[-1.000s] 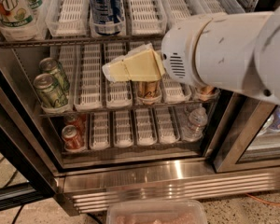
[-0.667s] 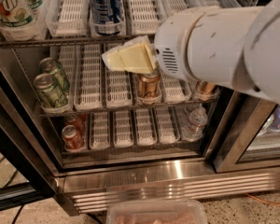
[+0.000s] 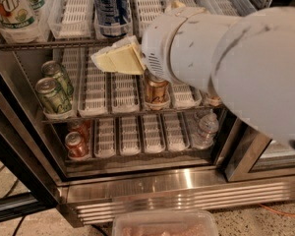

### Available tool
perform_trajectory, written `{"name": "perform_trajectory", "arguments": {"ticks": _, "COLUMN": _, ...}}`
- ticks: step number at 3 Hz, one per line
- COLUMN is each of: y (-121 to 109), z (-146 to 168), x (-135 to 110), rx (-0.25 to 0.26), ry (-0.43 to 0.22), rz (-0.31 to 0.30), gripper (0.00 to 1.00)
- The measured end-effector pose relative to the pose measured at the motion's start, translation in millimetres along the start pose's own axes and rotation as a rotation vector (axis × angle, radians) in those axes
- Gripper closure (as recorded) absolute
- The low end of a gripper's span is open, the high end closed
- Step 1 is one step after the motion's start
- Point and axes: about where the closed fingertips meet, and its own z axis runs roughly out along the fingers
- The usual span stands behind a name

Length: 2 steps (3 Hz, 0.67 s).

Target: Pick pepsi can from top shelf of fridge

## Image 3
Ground black sliding fridge door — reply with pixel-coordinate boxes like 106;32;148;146
0;75;58;222

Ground white 7up can front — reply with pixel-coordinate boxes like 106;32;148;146
0;0;35;30

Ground clear plastic food container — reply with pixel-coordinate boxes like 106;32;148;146
112;210;219;236

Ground steel fridge cabinet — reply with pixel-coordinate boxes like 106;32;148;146
0;0;295;227

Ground red can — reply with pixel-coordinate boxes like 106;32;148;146
65;132;89;159
67;120;89;141

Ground clear water bottle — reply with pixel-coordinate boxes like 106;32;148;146
194;110;219;149

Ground middle wire shelf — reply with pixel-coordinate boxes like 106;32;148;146
41;104;227;124

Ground red can front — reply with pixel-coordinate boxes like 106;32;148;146
65;132;89;159

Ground gold can front middle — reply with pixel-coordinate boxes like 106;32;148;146
144;71;168;104

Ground blue pepsi can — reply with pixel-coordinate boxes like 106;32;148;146
94;0;130;37

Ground green can front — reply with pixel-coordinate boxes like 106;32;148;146
35;77;72;114

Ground green can rear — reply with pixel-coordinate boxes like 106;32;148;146
41;60;74;99

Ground green can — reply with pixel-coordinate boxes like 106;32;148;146
35;77;72;114
41;60;74;99

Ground top wire shelf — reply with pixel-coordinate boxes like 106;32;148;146
0;38;117;51

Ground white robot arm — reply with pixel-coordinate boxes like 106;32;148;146
91;6;295;150

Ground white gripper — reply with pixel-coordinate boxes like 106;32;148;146
90;0;207;83

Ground orange cable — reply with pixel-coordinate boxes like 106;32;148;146
259;204;295;218

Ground gold can right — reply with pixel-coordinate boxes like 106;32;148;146
206;94;222;104

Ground red can rear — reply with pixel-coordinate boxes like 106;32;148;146
67;120;89;141

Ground gold can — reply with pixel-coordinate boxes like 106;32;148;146
144;71;168;104
206;94;222;104

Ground wire shelf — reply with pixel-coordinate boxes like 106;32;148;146
41;104;227;124
0;38;117;51

